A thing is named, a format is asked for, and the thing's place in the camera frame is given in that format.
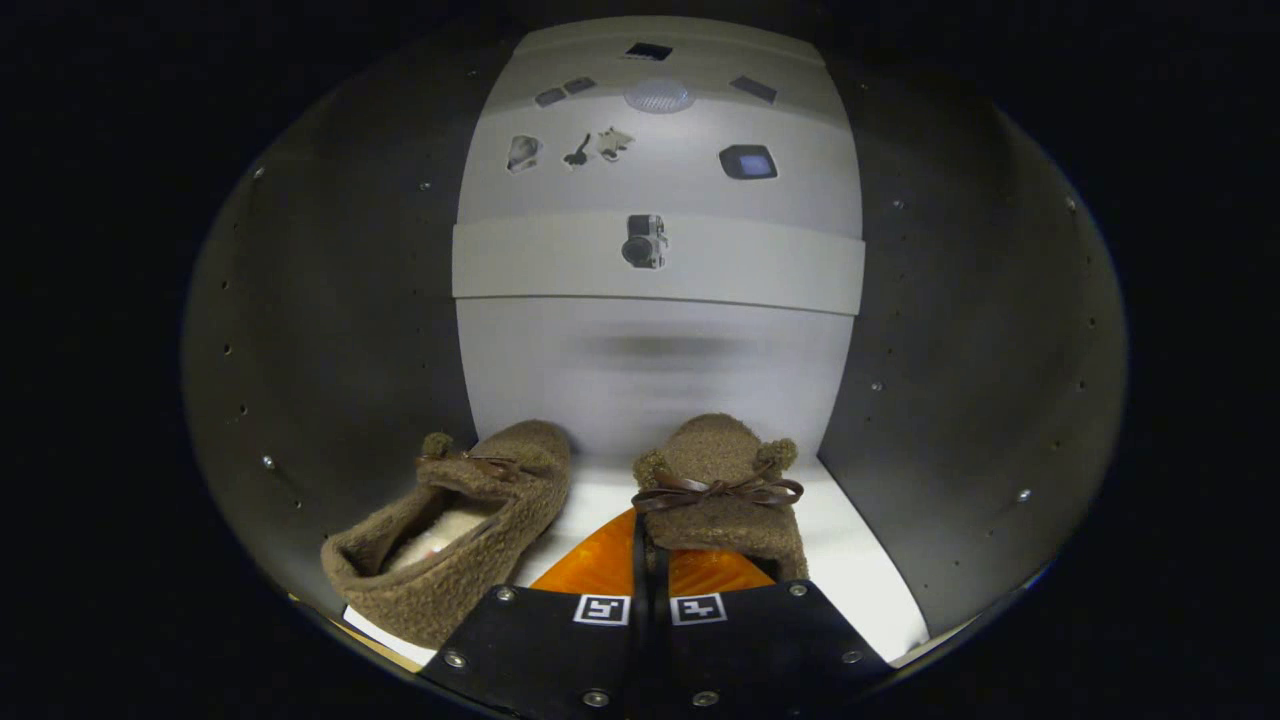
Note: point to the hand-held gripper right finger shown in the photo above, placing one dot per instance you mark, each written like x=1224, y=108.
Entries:
x=770, y=650

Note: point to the dark grey shoe cabinet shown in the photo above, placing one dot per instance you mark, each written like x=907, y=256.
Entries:
x=330, y=300

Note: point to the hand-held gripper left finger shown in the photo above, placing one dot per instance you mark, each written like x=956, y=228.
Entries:
x=540, y=650

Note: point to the brown fuzzy shoe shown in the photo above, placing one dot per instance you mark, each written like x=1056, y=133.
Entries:
x=720, y=450
x=500, y=530

